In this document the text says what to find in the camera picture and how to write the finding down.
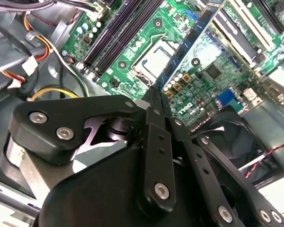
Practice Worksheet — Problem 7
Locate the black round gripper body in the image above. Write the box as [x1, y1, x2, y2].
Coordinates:
[32, 117, 210, 227]

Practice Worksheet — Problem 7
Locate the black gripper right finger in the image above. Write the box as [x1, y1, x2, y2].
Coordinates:
[157, 89, 284, 227]

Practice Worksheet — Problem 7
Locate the blue RAM stick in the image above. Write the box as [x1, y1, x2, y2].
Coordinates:
[155, 0, 228, 90]

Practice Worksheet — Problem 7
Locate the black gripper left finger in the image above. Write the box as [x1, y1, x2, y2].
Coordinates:
[0, 87, 178, 211]

